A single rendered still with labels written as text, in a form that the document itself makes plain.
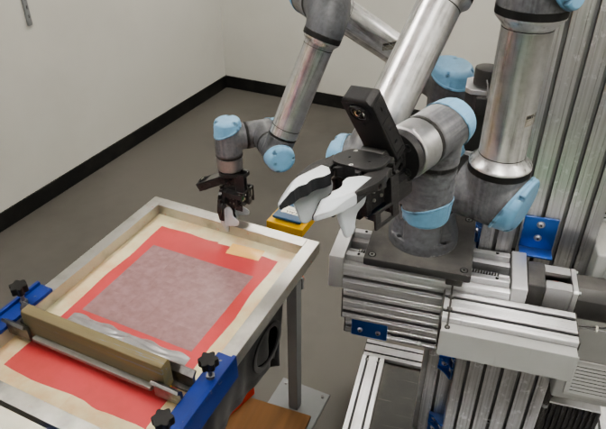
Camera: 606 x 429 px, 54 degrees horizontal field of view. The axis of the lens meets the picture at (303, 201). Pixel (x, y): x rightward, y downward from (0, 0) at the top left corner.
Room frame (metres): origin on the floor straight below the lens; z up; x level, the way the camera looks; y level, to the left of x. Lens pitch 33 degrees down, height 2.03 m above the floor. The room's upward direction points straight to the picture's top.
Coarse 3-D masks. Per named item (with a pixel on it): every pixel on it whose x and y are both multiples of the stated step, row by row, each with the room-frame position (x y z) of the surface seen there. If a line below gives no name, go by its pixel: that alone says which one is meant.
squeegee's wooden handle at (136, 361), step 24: (24, 312) 1.03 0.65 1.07; (48, 312) 1.03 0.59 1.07; (48, 336) 1.00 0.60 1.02; (72, 336) 0.96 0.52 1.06; (96, 336) 0.95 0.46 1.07; (96, 360) 0.94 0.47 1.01; (120, 360) 0.90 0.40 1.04; (144, 360) 0.88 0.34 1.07; (168, 360) 0.88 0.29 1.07; (168, 384) 0.87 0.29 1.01
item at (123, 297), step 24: (168, 240) 1.44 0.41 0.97; (192, 240) 1.44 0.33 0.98; (120, 264) 1.32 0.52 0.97; (144, 264) 1.32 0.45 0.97; (168, 264) 1.32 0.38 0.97; (192, 264) 1.32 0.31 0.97; (96, 288) 1.22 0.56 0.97; (120, 288) 1.22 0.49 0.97; (144, 288) 1.22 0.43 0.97; (168, 288) 1.22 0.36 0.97; (72, 312) 1.13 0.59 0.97; (96, 312) 1.13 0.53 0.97; (120, 312) 1.13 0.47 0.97; (144, 312) 1.13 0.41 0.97; (24, 360) 0.98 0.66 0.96; (48, 360) 0.97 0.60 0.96; (72, 360) 0.97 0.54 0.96; (48, 384) 0.90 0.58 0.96; (72, 384) 0.90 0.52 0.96
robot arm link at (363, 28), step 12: (300, 0) 1.48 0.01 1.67; (300, 12) 1.51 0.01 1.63; (360, 12) 1.56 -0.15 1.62; (348, 24) 1.54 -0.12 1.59; (360, 24) 1.55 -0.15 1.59; (372, 24) 1.57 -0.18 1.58; (384, 24) 1.60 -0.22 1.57; (348, 36) 1.57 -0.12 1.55; (360, 36) 1.56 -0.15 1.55; (372, 36) 1.57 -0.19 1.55; (384, 36) 1.58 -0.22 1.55; (396, 36) 1.60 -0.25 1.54; (372, 48) 1.58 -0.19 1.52; (384, 48) 1.58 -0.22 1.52; (384, 60) 1.61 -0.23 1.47
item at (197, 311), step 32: (224, 256) 1.36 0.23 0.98; (192, 288) 1.22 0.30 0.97; (224, 288) 1.22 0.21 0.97; (160, 320) 1.10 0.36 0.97; (192, 320) 1.10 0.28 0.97; (224, 320) 1.10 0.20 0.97; (192, 352) 0.99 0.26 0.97; (96, 384) 0.90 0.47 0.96; (128, 384) 0.90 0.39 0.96; (128, 416) 0.82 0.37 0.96
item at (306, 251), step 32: (128, 224) 1.47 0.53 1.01; (256, 224) 1.46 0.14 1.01; (96, 256) 1.32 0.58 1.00; (64, 288) 1.21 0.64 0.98; (288, 288) 1.19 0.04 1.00; (256, 320) 1.06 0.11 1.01; (224, 352) 0.96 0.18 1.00; (0, 384) 0.88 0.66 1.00; (32, 416) 0.79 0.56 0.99; (64, 416) 0.79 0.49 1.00
